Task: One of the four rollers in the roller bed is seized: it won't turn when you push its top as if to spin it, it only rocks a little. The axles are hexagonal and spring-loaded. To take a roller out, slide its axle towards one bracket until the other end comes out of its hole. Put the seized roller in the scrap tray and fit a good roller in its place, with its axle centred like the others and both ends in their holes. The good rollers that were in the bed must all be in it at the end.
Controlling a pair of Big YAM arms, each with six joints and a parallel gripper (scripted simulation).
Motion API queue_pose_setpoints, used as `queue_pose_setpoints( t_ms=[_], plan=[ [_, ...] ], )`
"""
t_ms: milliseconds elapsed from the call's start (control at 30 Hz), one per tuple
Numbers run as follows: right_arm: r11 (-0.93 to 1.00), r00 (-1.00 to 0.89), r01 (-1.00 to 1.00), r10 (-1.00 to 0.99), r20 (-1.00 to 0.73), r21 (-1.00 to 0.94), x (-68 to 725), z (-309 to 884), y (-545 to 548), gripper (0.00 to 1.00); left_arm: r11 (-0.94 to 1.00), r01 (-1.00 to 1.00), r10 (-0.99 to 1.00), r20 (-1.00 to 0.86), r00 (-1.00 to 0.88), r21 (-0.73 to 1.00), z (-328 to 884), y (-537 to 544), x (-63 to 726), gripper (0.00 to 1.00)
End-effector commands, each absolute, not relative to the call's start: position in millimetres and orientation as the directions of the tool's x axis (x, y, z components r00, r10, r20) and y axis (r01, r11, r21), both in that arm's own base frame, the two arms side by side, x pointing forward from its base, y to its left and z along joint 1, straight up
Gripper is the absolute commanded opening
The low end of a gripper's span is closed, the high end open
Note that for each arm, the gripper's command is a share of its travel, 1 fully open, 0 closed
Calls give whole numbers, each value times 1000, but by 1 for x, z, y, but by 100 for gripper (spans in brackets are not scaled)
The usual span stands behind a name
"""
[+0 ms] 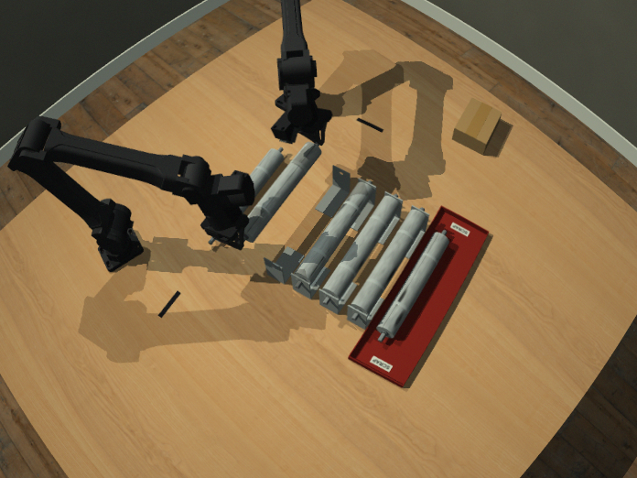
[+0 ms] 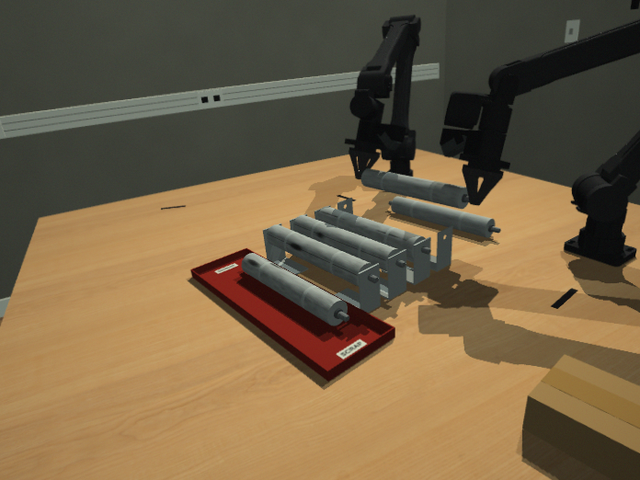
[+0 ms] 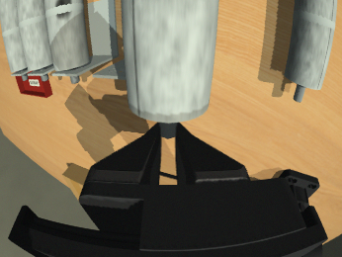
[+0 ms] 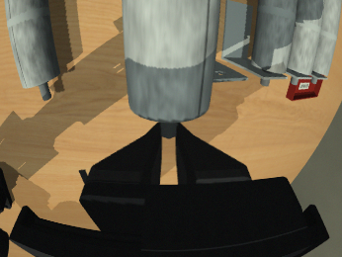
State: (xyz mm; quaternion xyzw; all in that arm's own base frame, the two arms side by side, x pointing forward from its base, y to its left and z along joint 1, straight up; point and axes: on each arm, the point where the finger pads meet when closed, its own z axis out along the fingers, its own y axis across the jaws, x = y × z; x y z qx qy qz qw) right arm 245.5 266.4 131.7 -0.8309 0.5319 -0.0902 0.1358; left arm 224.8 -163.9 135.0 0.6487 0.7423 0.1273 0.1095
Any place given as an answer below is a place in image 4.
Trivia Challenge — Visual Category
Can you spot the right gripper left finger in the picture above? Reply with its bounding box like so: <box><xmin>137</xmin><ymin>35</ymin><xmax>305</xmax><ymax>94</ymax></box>
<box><xmin>85</xmin><ymin>123</ymin><xmax>162</xmax><ymax>185</ymax></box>

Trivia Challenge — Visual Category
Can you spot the red rectangular tray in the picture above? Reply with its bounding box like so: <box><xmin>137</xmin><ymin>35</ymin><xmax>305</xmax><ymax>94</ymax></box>
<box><xmin>286</xmin><ymin>79</ymin><xmax>323</xmax><ymax>101</ymax></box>

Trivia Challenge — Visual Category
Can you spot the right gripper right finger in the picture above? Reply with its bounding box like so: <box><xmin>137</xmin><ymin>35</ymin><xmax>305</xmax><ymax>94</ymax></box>
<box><xmin>175</xmin><ymin>123</ymin><xmax>252</xmax><ymax>185</ymax></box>

